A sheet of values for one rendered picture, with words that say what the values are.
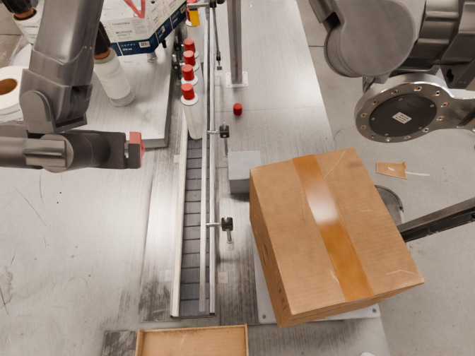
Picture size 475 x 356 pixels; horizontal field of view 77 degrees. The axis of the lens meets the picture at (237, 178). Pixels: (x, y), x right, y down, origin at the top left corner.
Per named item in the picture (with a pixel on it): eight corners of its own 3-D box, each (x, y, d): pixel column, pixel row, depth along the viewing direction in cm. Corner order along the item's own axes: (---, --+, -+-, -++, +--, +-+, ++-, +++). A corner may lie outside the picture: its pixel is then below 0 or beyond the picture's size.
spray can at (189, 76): (189, 111, 106) (178, 62, 89) (204, 110, 106) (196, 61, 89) (189, 122, 104) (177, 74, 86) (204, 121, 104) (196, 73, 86)
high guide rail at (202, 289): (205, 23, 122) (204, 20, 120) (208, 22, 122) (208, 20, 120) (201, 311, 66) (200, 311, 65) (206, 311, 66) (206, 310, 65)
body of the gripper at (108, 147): (73, 130, 55) (43, 129, 47) (127, 132, 54) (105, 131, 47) (74, 165, 56) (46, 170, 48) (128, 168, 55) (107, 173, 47)
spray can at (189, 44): (191, 87, 113) (180, 37, 95) (205, 86, 113) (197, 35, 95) (190, 97, 110) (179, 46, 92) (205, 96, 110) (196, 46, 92)
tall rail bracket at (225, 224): (209, 236, 87) (202, 213, 73) (235, 235, 87) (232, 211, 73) (209, 247, 86) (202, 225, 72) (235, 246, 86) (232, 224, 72)
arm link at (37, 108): (42, 90, 37) (83, 87, 45) (-43, 87, 38) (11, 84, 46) (58, 181, 41) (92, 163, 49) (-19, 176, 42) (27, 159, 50)
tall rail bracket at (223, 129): (209, 152, 103) (203, 120, 89) (231, 151, 103) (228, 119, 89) (209, 160, 101) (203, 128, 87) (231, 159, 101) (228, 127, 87)
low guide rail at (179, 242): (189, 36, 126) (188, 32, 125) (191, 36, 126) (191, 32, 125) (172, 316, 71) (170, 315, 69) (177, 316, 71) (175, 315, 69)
